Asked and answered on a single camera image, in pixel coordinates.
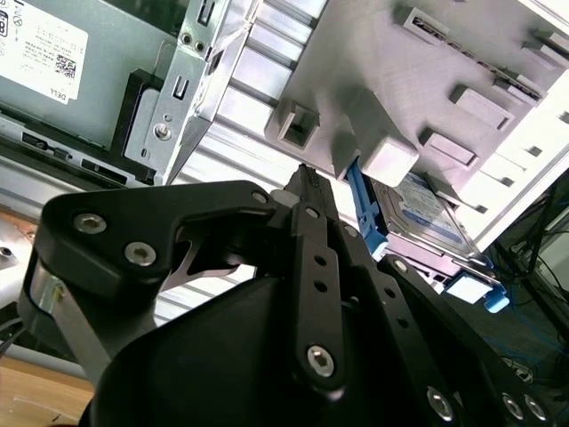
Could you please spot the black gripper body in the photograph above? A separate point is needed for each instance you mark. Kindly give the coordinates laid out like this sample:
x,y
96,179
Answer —
x,y
213,369

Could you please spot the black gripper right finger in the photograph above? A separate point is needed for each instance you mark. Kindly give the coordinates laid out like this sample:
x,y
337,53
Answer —
x,y
400,311

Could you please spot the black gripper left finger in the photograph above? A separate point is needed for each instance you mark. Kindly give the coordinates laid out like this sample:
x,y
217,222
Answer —
x,y
111,213

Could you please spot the hard disk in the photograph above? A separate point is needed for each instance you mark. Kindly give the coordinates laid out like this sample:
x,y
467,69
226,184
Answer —
x,y
427,213

